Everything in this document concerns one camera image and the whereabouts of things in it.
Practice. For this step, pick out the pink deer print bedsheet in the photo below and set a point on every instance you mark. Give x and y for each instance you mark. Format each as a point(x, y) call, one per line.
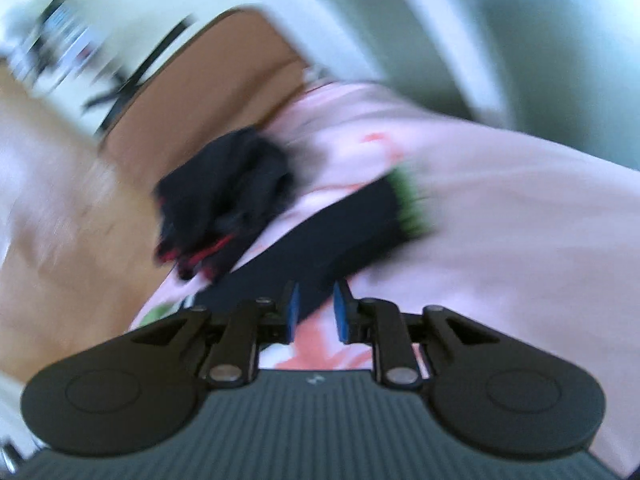
point(500, 235)

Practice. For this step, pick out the black knit garment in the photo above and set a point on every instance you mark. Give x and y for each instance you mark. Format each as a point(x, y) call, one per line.
point(225, 185)

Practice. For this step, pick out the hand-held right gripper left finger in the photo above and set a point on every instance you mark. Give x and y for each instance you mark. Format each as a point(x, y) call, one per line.
point(291, 312)

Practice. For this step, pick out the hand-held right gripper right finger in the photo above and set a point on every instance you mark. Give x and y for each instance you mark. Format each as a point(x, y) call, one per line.
point(342, 312)

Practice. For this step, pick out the wooden headboard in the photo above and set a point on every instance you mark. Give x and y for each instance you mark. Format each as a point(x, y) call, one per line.
point(210, 90)

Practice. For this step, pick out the black garment with green cuff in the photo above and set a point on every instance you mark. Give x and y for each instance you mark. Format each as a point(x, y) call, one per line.
point(330, 240)

